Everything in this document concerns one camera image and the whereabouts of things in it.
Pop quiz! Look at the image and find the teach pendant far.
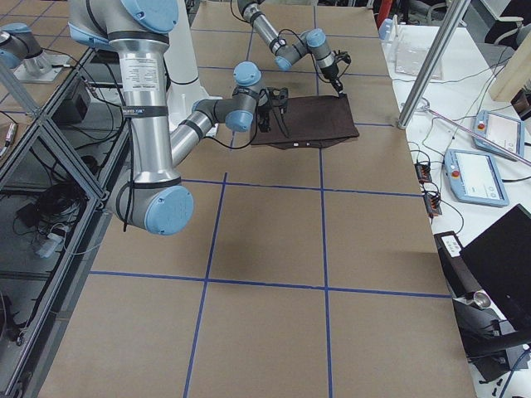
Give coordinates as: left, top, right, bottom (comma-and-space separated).
474, 110, 525, 156

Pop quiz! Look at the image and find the teach pendant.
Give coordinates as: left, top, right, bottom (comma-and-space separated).
444, 149, 509, 207
474, 110, 525, 156

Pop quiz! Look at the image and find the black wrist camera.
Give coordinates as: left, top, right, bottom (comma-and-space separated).
334, 50, 352, 66
266, 87, 289, 114

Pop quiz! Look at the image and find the blue tape line lengthwise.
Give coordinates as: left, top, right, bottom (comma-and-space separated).
182, 24, 255, 398

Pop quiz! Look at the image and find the black box white label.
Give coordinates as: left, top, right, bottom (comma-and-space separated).
434, 231, 482, 299

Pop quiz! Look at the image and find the reacher stick white hook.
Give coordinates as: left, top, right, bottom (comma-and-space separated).
415, 98, 531, 167

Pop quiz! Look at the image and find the cable bundle under frame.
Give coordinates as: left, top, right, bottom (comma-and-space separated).
12, 153, 100, 258

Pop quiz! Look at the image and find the silver metal cup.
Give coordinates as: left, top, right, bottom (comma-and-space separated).
470, 291, 492, 310

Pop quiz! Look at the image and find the aluminium truss frame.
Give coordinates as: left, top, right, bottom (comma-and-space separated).
1, 50, 128, 397

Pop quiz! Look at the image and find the brown t-shirt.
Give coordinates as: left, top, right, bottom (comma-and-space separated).
251, 95, 359, 149

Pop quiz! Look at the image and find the aluminium frame post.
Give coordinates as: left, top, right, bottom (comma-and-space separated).
397, 0, 470, 129

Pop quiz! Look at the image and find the orange black electronics board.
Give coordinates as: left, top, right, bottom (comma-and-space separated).
414, 163, 432, 184

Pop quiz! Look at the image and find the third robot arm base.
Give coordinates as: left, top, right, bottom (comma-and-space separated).
1, 22, 71, 84

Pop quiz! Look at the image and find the teach pendant near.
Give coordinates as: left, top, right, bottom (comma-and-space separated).
444, 149, 509, 207

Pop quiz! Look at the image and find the clear plastic bag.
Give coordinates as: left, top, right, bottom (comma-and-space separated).
392, 34, 433, 76

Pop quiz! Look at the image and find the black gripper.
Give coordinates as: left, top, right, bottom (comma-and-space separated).
256, 100, 271, 133
320, 63, 344, 98

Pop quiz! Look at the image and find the red object at corner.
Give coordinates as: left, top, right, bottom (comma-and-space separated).
376, 0, 393, 27

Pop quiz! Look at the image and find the blue tape line crosswise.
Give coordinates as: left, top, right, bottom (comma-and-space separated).
89, 270, 451, 299

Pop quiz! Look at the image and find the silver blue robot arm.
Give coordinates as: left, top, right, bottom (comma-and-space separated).
69, 1, 267, 235
237, 1, 351, 98

